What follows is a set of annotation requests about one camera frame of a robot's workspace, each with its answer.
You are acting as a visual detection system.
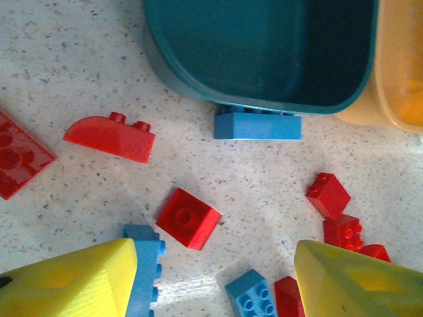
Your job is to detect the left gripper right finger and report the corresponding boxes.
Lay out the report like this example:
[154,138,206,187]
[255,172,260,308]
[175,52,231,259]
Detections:
[293,240,423,317]

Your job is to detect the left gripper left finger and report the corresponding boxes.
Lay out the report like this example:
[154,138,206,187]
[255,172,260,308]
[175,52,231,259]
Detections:
[0,238,138,317]

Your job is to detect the red two-by-two lego brick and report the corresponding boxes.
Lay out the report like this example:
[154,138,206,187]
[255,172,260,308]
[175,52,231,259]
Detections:
[323,213,365,252]

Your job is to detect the long blue lego brick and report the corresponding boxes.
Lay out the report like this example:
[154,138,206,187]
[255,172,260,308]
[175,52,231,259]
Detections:
[122,223,167,317]

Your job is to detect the red sloped lego brick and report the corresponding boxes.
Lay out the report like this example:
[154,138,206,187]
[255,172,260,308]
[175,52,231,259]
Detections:
[305,172,352,221]

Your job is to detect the blue studded lego brick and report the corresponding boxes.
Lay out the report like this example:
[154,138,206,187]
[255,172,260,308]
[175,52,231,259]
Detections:
[224,268,278,317]

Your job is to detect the red lego plate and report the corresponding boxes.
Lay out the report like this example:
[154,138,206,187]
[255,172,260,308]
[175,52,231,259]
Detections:
[0,107,59,201]

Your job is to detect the red square lego brick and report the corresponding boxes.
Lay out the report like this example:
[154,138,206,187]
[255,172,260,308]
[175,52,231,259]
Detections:
[155,187,223,250]

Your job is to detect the red curved lego brick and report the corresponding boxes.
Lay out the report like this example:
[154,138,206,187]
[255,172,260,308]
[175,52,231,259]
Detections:
[62,111,157,164]

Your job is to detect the blue sloped lego brick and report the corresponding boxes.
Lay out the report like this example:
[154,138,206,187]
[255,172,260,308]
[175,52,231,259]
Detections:
[213,105,303,142]

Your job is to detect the yellow-orange plastic container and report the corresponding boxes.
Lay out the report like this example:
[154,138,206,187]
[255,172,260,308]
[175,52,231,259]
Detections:
[335,0,423,133]

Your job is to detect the teal plastic container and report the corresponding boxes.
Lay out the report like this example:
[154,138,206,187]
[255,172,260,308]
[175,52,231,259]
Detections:
[142,0,379,116]

